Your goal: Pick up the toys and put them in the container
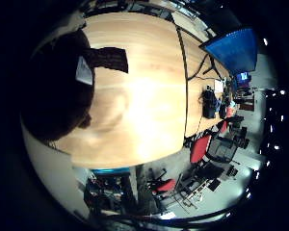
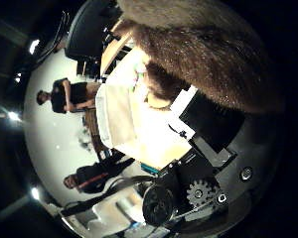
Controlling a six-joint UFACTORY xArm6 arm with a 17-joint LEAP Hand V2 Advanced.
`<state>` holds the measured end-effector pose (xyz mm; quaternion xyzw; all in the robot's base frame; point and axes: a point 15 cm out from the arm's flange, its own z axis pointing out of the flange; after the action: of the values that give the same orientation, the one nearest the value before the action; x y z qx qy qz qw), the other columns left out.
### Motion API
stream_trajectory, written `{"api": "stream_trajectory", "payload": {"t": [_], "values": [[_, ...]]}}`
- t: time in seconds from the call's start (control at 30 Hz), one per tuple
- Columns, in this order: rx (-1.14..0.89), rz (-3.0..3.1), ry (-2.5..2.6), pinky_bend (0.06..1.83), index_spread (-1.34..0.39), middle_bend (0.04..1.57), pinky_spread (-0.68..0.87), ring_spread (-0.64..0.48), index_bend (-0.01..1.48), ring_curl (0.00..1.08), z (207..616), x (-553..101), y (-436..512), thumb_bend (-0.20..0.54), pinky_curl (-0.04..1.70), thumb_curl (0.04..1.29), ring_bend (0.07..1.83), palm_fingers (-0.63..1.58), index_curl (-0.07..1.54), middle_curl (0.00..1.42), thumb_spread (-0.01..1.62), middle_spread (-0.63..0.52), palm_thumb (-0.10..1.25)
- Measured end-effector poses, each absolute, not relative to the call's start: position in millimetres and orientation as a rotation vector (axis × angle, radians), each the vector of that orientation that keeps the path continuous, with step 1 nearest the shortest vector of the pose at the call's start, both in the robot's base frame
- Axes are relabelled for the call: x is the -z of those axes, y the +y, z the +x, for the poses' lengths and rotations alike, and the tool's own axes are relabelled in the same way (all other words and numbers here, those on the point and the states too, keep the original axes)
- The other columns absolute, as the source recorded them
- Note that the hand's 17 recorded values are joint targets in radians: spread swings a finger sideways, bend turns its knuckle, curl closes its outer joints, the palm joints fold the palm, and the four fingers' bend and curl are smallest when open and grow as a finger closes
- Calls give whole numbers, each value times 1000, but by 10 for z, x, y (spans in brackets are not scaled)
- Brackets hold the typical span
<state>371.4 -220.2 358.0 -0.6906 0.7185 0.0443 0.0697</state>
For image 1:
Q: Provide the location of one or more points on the lit computer monitor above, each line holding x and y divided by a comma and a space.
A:
243, 77

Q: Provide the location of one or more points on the dark brown plush toy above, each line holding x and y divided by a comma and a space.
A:
54, 93

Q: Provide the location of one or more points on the black bag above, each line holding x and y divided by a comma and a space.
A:
209, 104

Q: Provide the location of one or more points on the cluttered equipment cart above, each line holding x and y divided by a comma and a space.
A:
107, 194

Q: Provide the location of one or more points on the adjoining wooden table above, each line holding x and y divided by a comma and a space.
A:
199, 102

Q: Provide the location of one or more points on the blue partition screen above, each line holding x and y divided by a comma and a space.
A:
236, 51

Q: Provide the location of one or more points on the grey and black office chair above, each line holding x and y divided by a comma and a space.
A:
224, 149

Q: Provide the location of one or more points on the white paper sheet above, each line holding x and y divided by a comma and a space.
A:
218, 86

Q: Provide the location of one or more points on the red chair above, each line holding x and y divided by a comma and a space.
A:
165, 185
200, 149

